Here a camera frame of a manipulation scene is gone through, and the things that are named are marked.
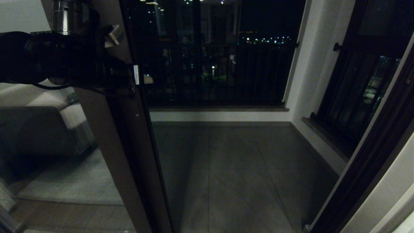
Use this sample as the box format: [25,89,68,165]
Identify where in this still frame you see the recessed metal door handle plate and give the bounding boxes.
[128,94,143,119]

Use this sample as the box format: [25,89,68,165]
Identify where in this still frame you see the dark framed window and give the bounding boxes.
[315,0,414,161]

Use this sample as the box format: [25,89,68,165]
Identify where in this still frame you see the brown framed fixed glass door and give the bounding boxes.
[0,0,152,233]

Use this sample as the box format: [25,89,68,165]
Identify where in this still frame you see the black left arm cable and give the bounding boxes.
[31,81,76,91]

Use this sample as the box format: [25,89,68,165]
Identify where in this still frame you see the black metal balcony railing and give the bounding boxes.
[142,41,299,108]

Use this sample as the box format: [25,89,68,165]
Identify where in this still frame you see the grey floor rug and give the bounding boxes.
[16,147,125,206]

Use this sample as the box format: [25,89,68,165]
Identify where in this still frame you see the dark brown door jamb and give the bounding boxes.
[309,31,414,233]

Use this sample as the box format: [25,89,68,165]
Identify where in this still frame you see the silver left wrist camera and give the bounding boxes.
[105,24,125,46]

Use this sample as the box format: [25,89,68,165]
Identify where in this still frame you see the grey and beige sofa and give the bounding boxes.
[0,83,96,158]

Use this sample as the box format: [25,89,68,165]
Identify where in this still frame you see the black window guard railing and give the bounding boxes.
[310,44,401,152]

